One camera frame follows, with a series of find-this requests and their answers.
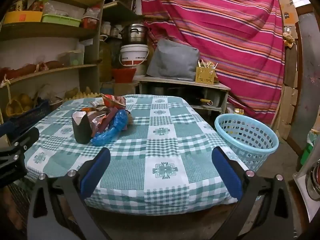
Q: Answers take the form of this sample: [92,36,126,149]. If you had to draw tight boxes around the cardboard sheet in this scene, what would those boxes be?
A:
[277,0,300,26]

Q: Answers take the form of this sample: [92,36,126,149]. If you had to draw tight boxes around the low grey cabinet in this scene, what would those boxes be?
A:
[137,76,231,115]

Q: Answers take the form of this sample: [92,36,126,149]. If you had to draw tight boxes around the steel cooking pot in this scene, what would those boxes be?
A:
[121,24,150,45]

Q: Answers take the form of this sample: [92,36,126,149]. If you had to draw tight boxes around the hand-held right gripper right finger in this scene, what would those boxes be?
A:
[212,146,298,240]

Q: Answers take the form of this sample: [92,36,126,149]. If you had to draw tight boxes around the dark blue plastic crate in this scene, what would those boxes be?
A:
[7,99,50,130]

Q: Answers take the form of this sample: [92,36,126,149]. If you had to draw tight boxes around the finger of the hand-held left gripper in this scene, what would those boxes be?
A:
[0,127,40,188]

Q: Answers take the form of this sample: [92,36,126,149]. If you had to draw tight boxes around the green checkered tablecloth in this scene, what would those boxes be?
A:
[25,94,250,209]

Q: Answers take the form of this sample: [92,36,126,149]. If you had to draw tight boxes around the bundle of utensils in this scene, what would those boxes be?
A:
[197,59,218,70]

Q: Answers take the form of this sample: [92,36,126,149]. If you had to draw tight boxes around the blue plastic bag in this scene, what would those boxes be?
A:
[91,109,130,147]

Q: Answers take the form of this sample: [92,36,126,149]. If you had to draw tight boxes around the yellow utensil holder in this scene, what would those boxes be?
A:
[195,66,216,85]

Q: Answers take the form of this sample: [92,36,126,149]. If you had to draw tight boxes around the net bag of potatoes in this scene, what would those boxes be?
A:
[5,94,33,117]

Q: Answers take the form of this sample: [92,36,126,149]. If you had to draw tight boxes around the red snack packet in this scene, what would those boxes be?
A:
[101,94,127,108]

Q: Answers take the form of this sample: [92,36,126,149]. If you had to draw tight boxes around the yellow storage box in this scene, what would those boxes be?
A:
[4,10,43,24]

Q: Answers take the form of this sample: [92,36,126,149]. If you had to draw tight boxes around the red plastic basin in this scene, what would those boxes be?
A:
[112,67,137,83]

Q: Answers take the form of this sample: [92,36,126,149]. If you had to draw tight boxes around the steel bowls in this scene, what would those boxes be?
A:
[305,160,320,200]

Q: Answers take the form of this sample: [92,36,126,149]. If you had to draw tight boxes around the dark maroon wrapper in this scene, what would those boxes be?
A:
[96,107,118,133]

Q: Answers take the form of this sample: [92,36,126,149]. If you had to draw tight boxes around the cardboard egg tray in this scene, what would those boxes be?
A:
[64,91,100,101]

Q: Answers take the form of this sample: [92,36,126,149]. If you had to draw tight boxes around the large yellow oil jug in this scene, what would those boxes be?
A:
[99,35,112,82]

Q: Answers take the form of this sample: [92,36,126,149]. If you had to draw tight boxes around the red instant noodle bowl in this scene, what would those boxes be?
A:
[81,16,98,28]

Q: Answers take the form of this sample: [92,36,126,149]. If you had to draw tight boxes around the wooden shelf unit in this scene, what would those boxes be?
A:
[0,0,105,120]

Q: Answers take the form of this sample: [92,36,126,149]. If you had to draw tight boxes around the green container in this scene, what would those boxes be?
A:
[300,130,316,165]

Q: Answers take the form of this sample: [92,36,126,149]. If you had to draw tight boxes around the white plastic bucket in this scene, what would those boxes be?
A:
[119,44,150,67]

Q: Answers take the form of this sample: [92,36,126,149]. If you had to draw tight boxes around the grey cushion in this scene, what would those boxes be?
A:
[146,39,200,82]

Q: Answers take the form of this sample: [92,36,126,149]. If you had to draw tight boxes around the pink striped curtain cloth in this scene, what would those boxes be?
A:
[140,0,285,125]

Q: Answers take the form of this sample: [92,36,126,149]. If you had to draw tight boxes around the light blue plastic basket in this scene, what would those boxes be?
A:
[214,114,279,172]

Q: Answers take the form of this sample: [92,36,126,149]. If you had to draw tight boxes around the black snack bag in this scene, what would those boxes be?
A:
[72,110,93,144]

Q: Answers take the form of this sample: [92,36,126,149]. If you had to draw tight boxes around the green plastic tray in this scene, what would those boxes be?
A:
[41,14,82,27]

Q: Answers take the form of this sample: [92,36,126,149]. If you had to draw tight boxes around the clear plastic container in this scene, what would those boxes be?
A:
[59,50,84,67]

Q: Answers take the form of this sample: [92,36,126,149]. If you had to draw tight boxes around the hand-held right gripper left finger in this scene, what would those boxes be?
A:
[27,147,112,240]

